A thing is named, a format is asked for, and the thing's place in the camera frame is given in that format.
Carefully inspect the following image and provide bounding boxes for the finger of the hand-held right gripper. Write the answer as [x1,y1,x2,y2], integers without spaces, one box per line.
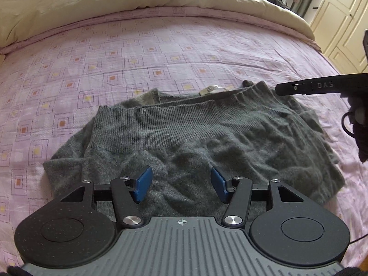
[275,74,368,97]

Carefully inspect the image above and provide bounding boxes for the person's right hand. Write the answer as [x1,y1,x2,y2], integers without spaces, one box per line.
[346,92,368,163]

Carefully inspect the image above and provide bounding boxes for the cream duvet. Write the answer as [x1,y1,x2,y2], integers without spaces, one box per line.
[0,0,317,51]

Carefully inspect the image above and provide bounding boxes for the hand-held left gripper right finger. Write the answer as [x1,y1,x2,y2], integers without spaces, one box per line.
[210,166,306,229]

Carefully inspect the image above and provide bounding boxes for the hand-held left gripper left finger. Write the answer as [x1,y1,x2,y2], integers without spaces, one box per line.
[59,165,153,229]

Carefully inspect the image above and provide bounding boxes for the grey argyle sweater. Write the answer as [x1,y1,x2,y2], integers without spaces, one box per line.
[43,80,346,218]

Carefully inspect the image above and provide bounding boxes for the pink patterned bed sheet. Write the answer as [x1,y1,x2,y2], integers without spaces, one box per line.
[0,6,368,268]

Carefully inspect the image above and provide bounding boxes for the cream wardrobe doors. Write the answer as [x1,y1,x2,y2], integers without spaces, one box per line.
[309,0,368,75]

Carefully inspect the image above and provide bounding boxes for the black cable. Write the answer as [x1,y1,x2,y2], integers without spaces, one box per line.
[341,111,357,136]

